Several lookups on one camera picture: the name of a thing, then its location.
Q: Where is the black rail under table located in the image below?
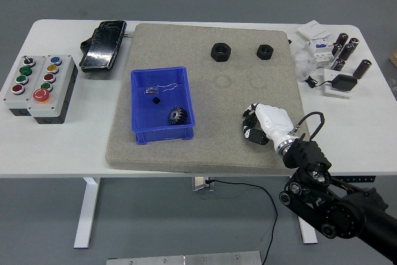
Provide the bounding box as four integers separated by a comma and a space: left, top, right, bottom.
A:
333, 175, 377, 184

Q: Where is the smaller black hex nut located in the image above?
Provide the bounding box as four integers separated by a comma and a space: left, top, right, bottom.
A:
256, 43, 274, 60

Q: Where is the grey four-button control box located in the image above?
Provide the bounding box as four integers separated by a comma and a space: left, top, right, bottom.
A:
2, 55, 47, 117

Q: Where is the white wall switch plate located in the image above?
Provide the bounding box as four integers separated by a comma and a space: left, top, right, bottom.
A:
297, 19, 331, 39

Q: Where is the black power adapter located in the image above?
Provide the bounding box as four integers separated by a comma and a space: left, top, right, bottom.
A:
331, 74, 358, 92

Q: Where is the white square plate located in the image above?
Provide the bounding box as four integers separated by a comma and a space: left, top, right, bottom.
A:
322, 68, 356, 99

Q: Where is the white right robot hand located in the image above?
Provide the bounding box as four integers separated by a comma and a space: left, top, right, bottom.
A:
241, 102, 295, 151

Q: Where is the black adapter cord with plug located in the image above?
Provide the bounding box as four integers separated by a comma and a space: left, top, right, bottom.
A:
305, 76, 334, 89

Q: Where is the blue plastic box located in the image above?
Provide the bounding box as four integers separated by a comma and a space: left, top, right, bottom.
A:
130, 66, 196, 146

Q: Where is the grey emergency-stop control box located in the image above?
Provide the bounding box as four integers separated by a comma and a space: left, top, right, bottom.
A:
27, 55, 78, 125

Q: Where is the grey-brown foam mat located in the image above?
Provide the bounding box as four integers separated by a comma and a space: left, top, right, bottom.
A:
104, 22, 314, 175

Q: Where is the large black hex nut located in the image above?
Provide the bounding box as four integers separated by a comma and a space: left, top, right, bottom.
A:
210, 42, 231, 61

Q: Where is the black power cable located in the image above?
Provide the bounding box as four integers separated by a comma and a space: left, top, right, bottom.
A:
206, 179, 279, 265

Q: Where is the large black bevel gear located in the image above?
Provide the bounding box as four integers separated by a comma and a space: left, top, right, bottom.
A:
167, 106, 189, 126

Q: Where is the white circuit breaker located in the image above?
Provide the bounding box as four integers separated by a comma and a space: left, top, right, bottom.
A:
306, 35, 336, 69

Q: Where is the silver power socket under table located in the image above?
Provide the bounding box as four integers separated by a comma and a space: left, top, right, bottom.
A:
190, 176, 215, 192

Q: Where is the silver metal plate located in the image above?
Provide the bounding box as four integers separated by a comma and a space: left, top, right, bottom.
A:
105, 250, 263, 265

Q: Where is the black glossy device case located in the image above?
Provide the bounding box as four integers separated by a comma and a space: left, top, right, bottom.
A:
79, 20, 128, 74

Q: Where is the white table leg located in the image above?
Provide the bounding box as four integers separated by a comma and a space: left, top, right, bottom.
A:
73, 177, 100, 249
298, 217, 319, 245

